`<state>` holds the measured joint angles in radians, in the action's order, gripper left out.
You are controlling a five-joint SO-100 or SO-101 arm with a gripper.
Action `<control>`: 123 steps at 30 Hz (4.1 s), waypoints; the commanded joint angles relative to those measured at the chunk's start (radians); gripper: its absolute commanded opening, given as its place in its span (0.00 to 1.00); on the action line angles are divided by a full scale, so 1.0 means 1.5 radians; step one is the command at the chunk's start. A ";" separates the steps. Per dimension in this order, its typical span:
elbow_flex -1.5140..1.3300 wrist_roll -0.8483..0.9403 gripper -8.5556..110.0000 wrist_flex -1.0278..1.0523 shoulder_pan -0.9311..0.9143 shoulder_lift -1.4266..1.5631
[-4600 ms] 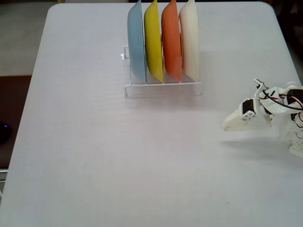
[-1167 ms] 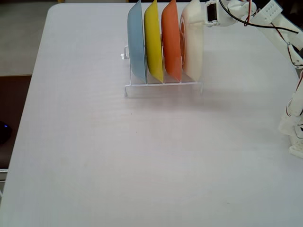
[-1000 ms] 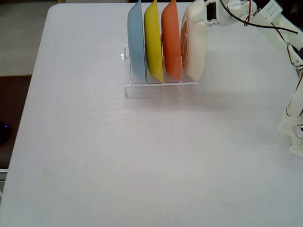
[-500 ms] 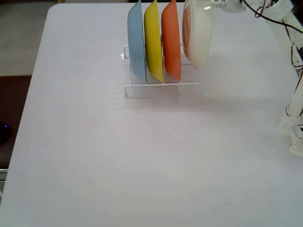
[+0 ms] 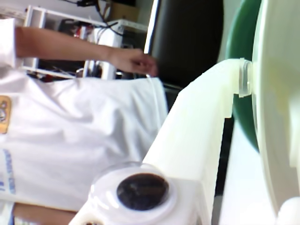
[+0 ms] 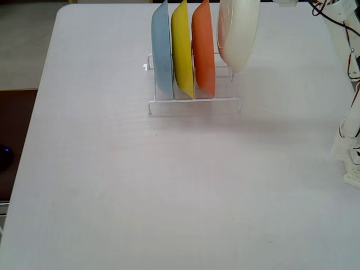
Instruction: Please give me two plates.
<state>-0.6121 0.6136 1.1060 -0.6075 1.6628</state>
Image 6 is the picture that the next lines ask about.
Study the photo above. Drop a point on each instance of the yellow plate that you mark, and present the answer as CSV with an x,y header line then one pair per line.
x,y
181,50

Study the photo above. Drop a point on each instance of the dark brown side desk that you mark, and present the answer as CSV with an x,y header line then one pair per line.
x,y
14,118

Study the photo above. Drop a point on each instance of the blue plate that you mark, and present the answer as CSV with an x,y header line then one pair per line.
x,y
161,50

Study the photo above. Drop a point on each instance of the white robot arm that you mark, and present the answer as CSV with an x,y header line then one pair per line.
x,y
337,39

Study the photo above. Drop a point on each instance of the orange plate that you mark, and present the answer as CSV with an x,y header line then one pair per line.
x,y
203,50

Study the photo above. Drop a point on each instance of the black computer mouse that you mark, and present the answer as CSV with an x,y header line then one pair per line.
x,y
5,157

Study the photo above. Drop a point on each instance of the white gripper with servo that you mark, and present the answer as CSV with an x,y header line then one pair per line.
x,y
283,3

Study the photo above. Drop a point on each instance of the white metal frame piece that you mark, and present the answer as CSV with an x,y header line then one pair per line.
x,y
4,207

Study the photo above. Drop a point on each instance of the cream plate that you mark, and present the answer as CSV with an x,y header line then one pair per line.
x,y
239,36

